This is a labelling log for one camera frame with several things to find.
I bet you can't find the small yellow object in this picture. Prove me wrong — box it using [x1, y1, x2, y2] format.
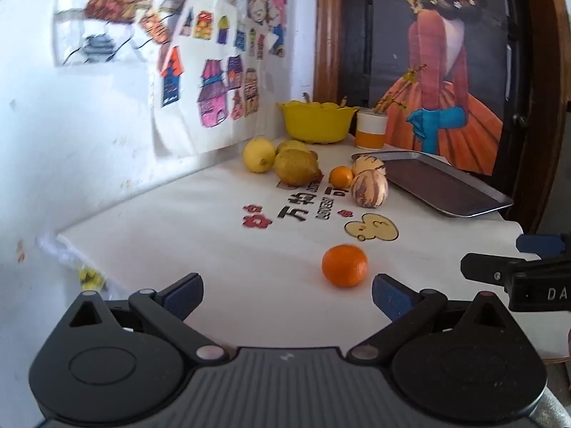
[79, 266, 107, 290]

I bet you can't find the brown wooden frame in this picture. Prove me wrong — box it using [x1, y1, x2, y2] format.
[312, 0, 571, 235]

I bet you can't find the white and orange cup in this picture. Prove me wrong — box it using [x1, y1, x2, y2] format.
[355, 108, 388, 151]

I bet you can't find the orange mandarin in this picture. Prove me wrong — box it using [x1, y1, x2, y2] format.
[322, 244, 369, 288]

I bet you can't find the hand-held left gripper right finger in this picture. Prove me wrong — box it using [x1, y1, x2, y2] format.
[345, 273, 514, 364]

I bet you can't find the metal tray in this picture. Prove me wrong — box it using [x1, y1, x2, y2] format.
[351, 151, 515, 219]

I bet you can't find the striped pepino melon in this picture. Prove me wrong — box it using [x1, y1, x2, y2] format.
[352, 154, 386, 177]
[350, 170, 389, 208]

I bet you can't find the white printed tablecloth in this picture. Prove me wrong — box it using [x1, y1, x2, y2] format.
[56, 131, 571, 366]

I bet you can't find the black door panel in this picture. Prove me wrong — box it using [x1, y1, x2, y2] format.
[341, 0, 532, 180]

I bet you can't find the yellow plastic bowl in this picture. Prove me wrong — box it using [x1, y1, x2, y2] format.
[276, 100, 360, 144]

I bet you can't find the small orange tangerine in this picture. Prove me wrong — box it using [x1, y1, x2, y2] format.
[329, 166, 356, 189]

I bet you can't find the paper drawing of coloured houses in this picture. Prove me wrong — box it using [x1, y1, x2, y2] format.
[149, 0, 296, 158]

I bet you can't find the paper drawing with tower sketch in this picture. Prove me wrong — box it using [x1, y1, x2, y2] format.
[52, 0, 179, 68]

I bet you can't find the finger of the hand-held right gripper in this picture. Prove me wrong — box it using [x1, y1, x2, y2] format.
[461, 253, 515, 287]
[516, 232, 571, 259]

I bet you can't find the yellow lemon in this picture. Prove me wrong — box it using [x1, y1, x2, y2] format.
[243, 138, 277, 174]

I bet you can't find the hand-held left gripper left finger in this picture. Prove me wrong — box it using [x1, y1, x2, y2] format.
[67, 272, 228, 364]

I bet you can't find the colourful cartoon paper drawing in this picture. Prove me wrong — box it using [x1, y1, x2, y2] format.
[247, 0, 287, 60]

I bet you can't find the wall poster of dressed figure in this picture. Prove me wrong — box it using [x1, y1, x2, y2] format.
[372, 0, 510, 175]

